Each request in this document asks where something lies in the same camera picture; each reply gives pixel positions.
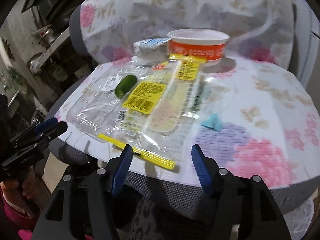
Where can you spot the green cucumber piece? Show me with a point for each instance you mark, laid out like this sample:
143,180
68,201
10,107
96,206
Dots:
125,85

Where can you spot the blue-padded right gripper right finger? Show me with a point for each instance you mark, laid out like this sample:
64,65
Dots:
246,202

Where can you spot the small blue white milk carton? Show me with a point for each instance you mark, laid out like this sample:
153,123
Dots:
151,46

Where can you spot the yellow labelled plastic food bag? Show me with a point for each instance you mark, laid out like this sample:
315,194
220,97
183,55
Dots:
154,117

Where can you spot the metal pot on shelf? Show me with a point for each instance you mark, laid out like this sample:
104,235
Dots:
45,36

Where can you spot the small blue paper scrap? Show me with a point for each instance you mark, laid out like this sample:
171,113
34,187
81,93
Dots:
213,122

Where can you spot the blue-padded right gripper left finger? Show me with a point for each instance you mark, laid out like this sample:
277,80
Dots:
84,194

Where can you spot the person left hand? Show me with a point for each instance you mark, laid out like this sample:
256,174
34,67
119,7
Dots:
28,195

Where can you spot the orange white instant noodle cup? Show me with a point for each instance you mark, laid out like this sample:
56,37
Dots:
205,43

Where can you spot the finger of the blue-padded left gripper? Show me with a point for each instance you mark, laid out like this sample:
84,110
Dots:
47,136
34,130

